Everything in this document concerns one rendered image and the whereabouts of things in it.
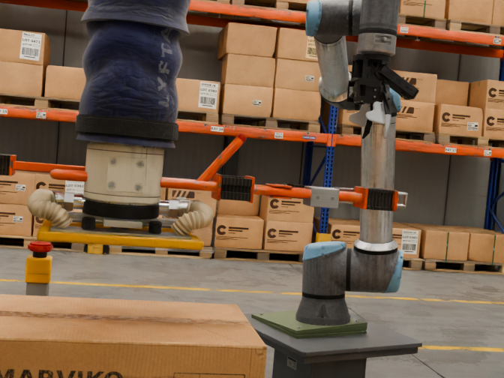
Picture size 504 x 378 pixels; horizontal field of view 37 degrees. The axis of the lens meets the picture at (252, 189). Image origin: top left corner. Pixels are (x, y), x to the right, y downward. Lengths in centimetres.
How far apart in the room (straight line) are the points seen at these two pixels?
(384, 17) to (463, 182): 952
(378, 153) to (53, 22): 808
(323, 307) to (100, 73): 129
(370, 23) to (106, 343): 93
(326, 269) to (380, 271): 18
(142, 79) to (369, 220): 117
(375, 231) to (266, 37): 666
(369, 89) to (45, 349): 92
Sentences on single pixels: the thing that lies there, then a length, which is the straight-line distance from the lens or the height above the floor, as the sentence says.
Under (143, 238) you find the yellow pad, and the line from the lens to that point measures 157.
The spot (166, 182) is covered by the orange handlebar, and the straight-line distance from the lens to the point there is 167.
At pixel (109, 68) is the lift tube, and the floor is 150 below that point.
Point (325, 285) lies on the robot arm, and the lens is 257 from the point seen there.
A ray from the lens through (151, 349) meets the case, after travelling 157.
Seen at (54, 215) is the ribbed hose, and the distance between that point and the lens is 158.
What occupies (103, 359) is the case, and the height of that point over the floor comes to 91.
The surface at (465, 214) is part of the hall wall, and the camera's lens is 1132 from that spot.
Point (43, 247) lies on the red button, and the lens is 219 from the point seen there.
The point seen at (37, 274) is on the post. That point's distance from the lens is 220.
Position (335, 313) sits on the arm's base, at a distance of 259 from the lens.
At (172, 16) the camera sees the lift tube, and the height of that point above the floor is 162.
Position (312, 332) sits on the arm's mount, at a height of 77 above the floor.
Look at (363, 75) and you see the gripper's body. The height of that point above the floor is 155.
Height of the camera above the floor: 136
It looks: 3 degrees down
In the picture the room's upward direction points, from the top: 5 degrees clockwise
